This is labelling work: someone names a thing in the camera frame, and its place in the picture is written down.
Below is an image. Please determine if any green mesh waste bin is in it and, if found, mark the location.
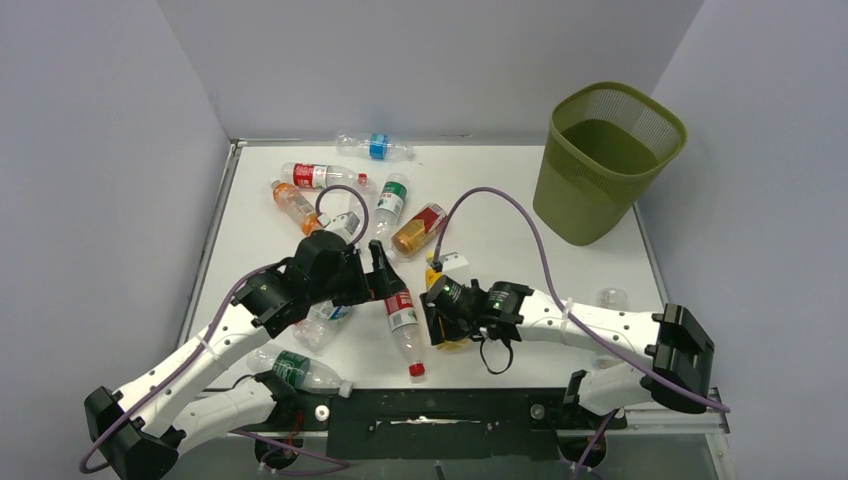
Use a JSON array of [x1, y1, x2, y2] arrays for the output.
[[533, 82, 687, 246]]

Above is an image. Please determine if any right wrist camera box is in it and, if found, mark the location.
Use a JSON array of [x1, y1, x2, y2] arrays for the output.
[[433, 252, 471, 286]]

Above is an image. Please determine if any amber tea bottle red label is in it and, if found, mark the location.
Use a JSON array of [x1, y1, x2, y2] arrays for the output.
[[391, 203, 447, 258]]

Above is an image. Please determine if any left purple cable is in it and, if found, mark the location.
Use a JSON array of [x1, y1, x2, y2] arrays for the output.
[[78, 184, 371, 477]]

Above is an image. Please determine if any yellow honey pomelo drink bottle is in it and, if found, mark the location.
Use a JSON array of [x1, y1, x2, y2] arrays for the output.
[[420, 252, 471, 353]]

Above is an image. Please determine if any crushed clear bottle white cap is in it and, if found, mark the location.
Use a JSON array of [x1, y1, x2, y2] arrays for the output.
[[293, 301, 353, 353]]

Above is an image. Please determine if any clear bottle blue label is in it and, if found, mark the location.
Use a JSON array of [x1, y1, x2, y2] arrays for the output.
[[335, 132, 415, 161]]

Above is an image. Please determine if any clear bottle red cap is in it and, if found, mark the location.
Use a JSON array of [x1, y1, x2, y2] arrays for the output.
[[384, 289, 426, 378]]

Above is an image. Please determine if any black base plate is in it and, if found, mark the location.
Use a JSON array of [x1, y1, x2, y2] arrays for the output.
[[247, 388, 603, 461]]

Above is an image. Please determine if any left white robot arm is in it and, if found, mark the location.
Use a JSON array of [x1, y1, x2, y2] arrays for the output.
[[84, 231, 406, 479]]

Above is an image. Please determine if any clear bottle red label top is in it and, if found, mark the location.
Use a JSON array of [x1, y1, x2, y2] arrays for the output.
[[279, 162, 369, 193]]

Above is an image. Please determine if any clear bottle dark green label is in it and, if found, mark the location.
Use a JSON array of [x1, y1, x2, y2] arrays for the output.
[[245, 348, 354, 398]]

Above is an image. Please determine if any clear water bottle blue cap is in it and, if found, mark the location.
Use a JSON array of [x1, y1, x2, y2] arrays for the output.
[[596, 287, 629, 311]]

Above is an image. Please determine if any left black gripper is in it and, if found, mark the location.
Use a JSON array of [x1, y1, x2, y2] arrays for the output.
[[309, 241, 405, 307]]

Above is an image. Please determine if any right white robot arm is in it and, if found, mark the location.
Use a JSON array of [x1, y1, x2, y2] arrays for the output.
[[421, 276, 725, 427]]

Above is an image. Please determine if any aluminium frame rail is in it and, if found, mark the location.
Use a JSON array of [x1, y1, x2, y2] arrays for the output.
[[122, 388, 737, 480]]

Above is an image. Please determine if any orange drink bottle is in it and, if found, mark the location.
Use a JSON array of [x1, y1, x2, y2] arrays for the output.
[[270, 180, 330, 236]]

